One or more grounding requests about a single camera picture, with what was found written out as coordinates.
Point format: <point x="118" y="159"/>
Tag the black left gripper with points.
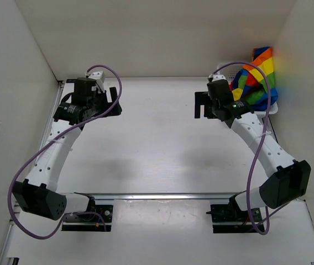
<point x="102" y="95"/>

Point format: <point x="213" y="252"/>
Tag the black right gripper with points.
<point x="202" y="99"/>

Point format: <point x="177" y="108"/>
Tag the rainbow striped shorts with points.
<point x="250" y="85"/>

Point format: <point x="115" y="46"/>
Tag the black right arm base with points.
<point x="237" y="216"/>

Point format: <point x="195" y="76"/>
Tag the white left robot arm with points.
<point x="65" y="129"/>

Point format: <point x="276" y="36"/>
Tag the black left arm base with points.
<point x="98" y="219"/>

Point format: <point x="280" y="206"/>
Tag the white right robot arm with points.
<point x="287" y="178"/>

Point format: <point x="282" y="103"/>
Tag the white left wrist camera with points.
<point x="99" y="77"/>

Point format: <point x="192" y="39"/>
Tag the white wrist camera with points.
<point x="99" y="77"/>
<point x="215" y="77"/>

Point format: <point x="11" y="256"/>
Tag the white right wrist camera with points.
<point x="215" y="77"/>

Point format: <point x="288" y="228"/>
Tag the aluminium front rail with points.
<point x="159" y="196"/>

